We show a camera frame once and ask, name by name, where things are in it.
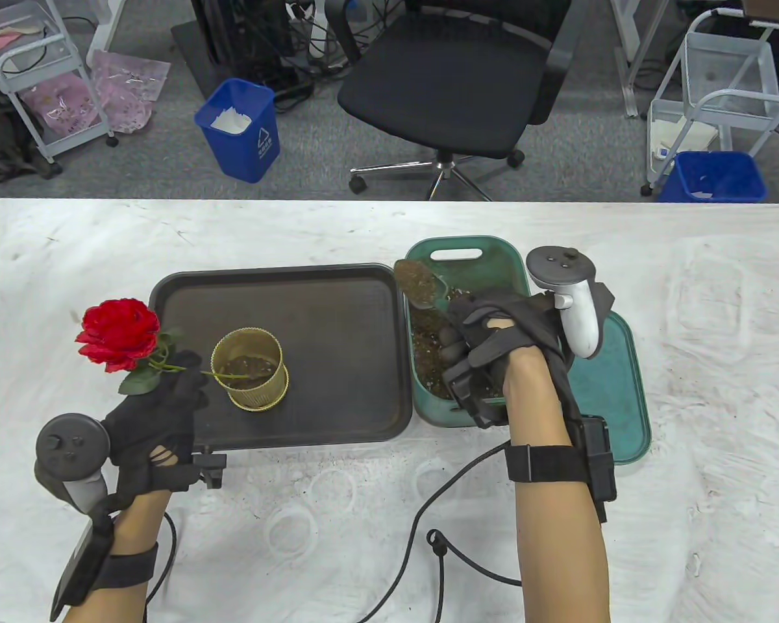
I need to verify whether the person's right hand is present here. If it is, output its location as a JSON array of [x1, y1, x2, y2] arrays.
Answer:
[[441, 290, 582, 429]]

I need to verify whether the person's left hand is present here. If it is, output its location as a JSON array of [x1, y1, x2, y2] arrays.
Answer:
[[102, 369, 210, 497]]

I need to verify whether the brown potting mix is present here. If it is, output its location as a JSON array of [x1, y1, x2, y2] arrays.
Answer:
[[224, 356, 277, 390], [409, 286, 507, 400]]

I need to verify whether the red artificial rose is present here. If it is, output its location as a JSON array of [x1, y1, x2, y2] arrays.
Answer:
[[75, 299, 254, 395]]

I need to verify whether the green plastic garden scoop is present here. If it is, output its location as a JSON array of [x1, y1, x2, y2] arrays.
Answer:
[[393, 258, 475, 312]]

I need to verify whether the teal plastic bin lid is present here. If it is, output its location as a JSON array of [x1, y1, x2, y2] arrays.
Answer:
[[562, 310, 652, 465]]

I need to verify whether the person's right forearm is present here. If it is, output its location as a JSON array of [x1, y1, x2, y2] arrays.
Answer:
[[501, 350, 610, 623]]

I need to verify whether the person's left forearm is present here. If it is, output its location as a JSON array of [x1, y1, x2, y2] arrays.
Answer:
[[62, 487, 173, 623]]

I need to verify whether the gray right hand controller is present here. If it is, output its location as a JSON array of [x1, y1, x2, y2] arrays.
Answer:
[[526, 247, 616, 360]]

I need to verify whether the gray hand controller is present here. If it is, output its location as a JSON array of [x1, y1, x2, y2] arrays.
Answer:
[[526, 247, 616, 360], [34, 414, 127, 513]]

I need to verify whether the gray left hand controller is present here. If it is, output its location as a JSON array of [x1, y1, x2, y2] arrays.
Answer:
[[34, 414, 127, 513]]

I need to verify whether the gold ribbed flower pot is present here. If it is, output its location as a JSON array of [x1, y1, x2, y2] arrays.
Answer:
[[210, 328, 290, 411]]

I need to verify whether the teal plastic storage bin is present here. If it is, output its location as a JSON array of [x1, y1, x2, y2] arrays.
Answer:
[[404, 236, 544, 428]]

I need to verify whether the dark brown plastic tray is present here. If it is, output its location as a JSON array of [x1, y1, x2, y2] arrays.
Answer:
[[127, 263, 414, 450]]

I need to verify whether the blue plastic waste bin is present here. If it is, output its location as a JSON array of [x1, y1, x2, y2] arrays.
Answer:
[[658, 151, 768, 203]]

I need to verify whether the black office chair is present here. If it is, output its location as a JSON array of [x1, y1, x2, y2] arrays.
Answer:
[[325, 0, 573, 201]]

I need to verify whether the blue bin with white paper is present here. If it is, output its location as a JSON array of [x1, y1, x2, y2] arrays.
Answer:
[[194, 78, 281, 184]]

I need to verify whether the dark backpack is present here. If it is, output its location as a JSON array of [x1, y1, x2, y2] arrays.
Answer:
[[0, 81, 64, 188]]

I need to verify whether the white cart with white box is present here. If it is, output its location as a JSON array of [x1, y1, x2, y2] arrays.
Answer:
[[641, 10, 779, 197]]

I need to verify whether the pink plastic bag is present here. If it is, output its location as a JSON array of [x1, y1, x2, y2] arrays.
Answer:
[[91, 51, 171, 134]]

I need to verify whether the white power strip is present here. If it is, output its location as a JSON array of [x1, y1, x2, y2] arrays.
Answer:
[[286, 0, 328, 59]]

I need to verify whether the white cart with pink bag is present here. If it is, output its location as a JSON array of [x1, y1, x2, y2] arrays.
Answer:
[[0, 0, 117, 164]]

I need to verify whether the black computer tower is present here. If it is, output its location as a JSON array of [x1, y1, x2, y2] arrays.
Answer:
[[190, 0, 299, 88]]

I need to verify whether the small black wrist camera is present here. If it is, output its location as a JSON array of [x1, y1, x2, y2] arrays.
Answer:
[[193, 450, 227, 487]]

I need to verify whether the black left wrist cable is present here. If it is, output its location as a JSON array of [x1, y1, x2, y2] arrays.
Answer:
[[144, 509, 179, 623]]

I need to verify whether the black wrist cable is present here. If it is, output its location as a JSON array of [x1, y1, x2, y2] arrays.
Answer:
[[144, 509, 179, 623], [357, 441, 523, 623]]

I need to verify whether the left wrist strap with box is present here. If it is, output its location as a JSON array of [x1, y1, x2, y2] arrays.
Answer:
[[50, 513, 160, 620]]

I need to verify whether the wrist strap with box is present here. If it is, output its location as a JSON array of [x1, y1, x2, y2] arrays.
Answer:
[[50, 513, 160, 620], [506, 415, 617, 523]]

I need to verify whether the right wrist strap with box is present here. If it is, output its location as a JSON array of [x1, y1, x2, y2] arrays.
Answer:
[[506, 415, 617, 523]]

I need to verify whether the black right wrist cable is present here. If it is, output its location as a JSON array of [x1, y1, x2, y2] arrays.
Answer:
[[357, 441, 523, 623]]

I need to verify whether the white table leg frame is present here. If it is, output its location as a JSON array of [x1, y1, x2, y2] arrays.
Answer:
[[86, 0, 127, 69], [610, 0, 669, 119]]

